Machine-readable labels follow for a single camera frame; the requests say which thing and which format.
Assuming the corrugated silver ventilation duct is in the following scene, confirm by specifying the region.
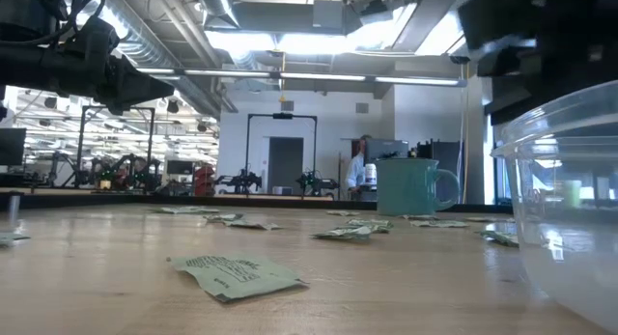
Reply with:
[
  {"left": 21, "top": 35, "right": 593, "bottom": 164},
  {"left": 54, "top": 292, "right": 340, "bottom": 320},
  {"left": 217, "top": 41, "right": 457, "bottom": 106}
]
[{"left": 103, "top": 0, "right": 224, "bottom": 119}]

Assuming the black aluminium table frame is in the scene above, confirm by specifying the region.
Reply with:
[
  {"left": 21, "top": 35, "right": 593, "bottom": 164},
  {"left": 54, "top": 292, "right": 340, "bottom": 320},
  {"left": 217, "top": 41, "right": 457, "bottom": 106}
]
[{"left": 0, "top": 192, "right": 514, "bottom": 214}]

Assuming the smooth silver ceiling duct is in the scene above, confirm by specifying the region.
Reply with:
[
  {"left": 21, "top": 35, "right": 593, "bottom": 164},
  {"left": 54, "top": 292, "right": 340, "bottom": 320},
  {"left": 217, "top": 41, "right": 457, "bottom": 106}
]
[{"left": 195, "top": 0, "right": 241, "bottom": 30}]

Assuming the yellow ceiling drop cord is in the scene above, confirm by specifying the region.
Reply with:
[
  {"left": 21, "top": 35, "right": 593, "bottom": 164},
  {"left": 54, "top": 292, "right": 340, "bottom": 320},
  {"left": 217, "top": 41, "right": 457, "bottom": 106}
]
[{"left": 278, "top": 49, "right": 288, "bottom": 103}]

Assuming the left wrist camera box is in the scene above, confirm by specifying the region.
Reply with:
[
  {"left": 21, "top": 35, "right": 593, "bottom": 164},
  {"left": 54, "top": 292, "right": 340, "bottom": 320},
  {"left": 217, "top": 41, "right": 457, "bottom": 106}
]
[{"left": 70, "top": 15, "right": 121, "bottom": 57}]

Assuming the black gantry frame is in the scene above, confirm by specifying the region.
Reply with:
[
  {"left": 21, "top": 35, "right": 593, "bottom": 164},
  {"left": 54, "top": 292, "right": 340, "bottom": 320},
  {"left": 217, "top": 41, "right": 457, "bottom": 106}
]
[
  {"left": 244, "top": 112, "right": 319, "bottom": 200},
  {"left": 75, "top": 105, "right": 156, "bottom": 189}
]

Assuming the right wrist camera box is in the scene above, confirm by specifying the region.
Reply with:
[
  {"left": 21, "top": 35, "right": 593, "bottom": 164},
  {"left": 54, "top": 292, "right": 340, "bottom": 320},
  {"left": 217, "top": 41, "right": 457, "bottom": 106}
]
[{"left": 456, "top": 0, "right": 538, "bottom": 50}]

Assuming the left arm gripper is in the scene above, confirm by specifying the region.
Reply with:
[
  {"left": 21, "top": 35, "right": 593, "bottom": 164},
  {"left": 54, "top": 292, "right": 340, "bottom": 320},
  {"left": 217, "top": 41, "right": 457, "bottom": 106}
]
[{"left": 41, "top": 43, "right": 176, "bottom": 118}]

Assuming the person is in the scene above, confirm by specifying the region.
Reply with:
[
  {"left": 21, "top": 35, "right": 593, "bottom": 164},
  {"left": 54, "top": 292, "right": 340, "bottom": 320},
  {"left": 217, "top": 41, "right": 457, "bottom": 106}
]
[{"left": 345, "top": 134, "right": 376, "bottom": 202}]

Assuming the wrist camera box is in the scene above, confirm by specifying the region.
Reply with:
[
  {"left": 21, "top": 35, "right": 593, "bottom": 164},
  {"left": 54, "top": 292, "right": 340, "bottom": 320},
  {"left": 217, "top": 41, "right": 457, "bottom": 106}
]
[
  {"left": 456, "top": 0, "right": 538, "bottom": 50},
  {"left": 70, "top": 15, "right": 121, "bottom": 57}
]

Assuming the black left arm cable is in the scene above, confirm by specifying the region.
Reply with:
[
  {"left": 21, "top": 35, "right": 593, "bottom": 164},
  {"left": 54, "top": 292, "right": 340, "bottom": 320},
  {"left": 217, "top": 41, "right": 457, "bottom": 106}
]
[{"left": 61, "top": 0, "right": 106, "bottom": 44}]

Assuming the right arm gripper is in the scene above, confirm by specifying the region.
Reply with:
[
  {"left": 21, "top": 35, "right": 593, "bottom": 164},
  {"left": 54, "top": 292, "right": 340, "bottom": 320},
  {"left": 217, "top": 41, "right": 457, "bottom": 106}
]
[{"left": 476, "top": 44, "right": 618, "bottom": 127}]

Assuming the clear plastic bin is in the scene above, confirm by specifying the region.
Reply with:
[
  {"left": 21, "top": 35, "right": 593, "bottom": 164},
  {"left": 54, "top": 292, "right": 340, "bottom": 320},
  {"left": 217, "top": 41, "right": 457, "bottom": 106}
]
[{"left": 490, "top": 78, "right": 618, "bottom": 334}]

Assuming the small dark monitor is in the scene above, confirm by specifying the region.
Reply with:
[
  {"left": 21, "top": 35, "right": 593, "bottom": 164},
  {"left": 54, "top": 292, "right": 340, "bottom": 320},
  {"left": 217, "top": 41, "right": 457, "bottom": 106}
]
[{"left": 166, "top": 159, "right": 194, "bottom": 176}]

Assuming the red background object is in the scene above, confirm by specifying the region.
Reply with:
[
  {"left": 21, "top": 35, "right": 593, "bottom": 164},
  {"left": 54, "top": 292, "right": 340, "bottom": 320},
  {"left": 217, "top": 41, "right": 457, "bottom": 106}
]
[{"left": 192, "top": 163, "right": 217, "bottom": 197}]

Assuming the grey ceiling box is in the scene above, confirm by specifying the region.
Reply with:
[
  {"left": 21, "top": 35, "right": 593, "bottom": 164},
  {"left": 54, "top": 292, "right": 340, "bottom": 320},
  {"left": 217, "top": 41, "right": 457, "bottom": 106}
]
[{"left": 312, "top": 0, "right": 346, "bottom": 30}]

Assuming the teal enamel mug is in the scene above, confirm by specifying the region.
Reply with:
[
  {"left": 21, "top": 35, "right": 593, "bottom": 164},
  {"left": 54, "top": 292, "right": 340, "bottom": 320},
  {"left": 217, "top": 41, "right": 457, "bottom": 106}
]
[{"left": 375, "top": 157, "right": 462, "bottom": 217}]

